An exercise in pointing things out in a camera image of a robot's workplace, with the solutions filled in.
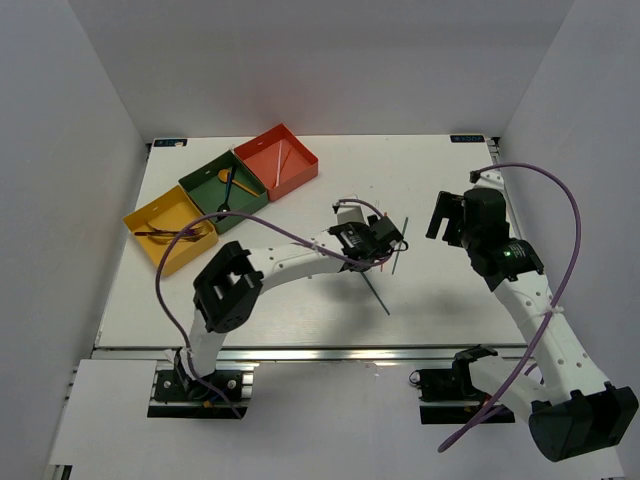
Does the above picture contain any teal chopstick diagonal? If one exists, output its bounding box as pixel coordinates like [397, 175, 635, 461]
[360, 272, 391, 316]

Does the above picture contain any white chopstick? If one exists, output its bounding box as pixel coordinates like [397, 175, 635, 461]
[272, 140, 284, 188]

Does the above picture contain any black spoon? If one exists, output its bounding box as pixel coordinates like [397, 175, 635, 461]
[217, 182, 231, 213]

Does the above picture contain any iridescent blue purple spoon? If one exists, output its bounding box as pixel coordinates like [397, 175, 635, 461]
[226, 165, 237, 190]

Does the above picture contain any orange gold spoon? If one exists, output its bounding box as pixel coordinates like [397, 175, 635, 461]
[218, 169, 259, 197]

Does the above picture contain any purple fork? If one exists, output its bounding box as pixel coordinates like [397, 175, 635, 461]
[134, 228, 203, 237]

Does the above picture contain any gold fork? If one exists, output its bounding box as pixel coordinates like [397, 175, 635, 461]
[143, 233, 206, 245]

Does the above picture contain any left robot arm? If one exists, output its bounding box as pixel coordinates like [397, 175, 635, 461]
[175, 215, 408, 399]

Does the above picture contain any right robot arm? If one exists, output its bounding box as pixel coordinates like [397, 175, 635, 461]
[426, 187, 639, 462]

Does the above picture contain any green chopstick upright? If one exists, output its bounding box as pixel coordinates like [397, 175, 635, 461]
[391, 216, 409, 275]

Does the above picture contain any right blue table label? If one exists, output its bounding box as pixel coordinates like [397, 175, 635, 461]
[449, 134, 485, 143]

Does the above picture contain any blue table label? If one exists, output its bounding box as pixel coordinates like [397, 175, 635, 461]
[153, 138, 188, 148]
[449, 134, 485, 143]

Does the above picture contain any red square container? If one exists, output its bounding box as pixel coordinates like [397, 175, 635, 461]
[233, 124, 319, 202]

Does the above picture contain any green square container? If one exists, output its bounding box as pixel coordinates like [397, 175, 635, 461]
[179, 150, 268, 214]

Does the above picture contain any yellow square container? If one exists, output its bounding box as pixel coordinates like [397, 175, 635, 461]
[123, 186, 219, 276]

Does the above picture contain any left blue table label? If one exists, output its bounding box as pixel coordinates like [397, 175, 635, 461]
[153, 138, 188, 148]

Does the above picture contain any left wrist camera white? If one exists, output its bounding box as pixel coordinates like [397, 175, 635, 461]
[332, 198, 368, 228]

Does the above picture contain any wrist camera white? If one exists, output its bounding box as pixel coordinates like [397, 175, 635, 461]
[332, 198, 368, 228]
[469, 169, 505, 194]

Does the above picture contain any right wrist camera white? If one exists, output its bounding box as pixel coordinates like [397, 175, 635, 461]
[469, 169, 505, 194]

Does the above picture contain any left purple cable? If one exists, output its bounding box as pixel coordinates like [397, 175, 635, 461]
[155, 198, 410, 419]

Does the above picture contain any aluminium table frame rail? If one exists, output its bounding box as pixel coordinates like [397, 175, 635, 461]
[484, 135, 544, 301]

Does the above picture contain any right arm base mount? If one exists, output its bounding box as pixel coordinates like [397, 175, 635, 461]
[408, 345, 498, 425]

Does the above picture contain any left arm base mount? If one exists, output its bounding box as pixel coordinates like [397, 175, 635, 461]
[147, 366, 253, 420]

